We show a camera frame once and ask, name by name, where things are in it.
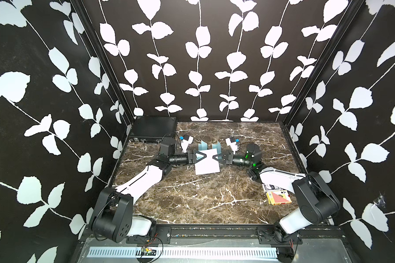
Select pale blue square paper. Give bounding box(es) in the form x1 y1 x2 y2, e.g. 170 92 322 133
198 140 208 151

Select light blue square paper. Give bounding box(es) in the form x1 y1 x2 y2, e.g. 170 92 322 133
212 141 222 154

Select white square paper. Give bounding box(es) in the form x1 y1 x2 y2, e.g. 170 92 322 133
195 149 220 175

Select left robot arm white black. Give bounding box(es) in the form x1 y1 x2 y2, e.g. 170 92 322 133
90 137 207 243

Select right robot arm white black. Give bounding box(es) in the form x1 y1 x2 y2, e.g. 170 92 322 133
213 143 341 238

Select black playing card box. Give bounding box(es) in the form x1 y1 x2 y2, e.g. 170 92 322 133
262 184 283 192

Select yellow red card box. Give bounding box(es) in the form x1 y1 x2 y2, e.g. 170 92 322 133
266 190 292 206

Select black aluminium briefcase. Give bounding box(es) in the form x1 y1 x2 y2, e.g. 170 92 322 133
128 116 177 144

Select small circuit board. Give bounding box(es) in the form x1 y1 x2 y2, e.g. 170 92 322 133
137 247 158 258

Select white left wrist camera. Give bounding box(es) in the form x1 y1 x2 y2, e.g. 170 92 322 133
180 134 194 153

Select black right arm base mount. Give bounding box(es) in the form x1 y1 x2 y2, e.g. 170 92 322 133
256 225 302 247

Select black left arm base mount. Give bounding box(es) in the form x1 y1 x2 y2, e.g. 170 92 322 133
126 224 172 245

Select white perforated cable duct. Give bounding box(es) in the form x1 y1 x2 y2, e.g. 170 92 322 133
86 247 278 260

